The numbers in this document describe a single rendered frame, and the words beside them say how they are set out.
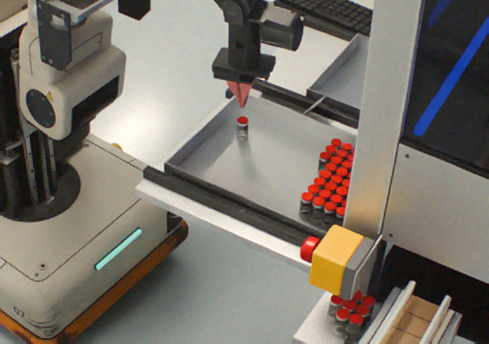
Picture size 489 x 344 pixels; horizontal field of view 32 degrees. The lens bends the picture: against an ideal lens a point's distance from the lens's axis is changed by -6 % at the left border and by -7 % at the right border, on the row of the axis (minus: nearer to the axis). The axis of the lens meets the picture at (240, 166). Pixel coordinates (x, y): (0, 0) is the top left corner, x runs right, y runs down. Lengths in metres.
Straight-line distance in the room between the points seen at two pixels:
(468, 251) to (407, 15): 0.38
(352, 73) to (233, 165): 0.40
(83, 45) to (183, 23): 1.72
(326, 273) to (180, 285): 1.34
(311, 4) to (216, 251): 0.86
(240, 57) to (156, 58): 1.96
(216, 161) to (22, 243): 0.86
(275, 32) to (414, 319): 0.53
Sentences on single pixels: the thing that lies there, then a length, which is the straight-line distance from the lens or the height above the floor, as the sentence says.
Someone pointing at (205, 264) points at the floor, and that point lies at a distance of 2.70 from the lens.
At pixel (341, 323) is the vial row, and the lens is 1.39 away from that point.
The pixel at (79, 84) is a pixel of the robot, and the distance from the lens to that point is 2.03.
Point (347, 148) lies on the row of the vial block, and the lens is 1.66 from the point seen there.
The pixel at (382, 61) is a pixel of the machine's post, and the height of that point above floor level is 1.32.
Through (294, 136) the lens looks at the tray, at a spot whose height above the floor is 0.88.
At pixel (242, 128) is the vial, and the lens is 1.70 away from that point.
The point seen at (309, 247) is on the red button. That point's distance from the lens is 1.35.
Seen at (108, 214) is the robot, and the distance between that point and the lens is 2.45.
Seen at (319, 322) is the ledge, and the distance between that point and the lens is 1.43.
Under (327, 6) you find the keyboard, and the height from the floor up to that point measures 0.83.
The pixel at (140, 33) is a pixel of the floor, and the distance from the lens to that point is 3.67.
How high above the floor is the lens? 1.98
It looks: 41 degrees down
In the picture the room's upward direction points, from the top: 3 degrees clockwise
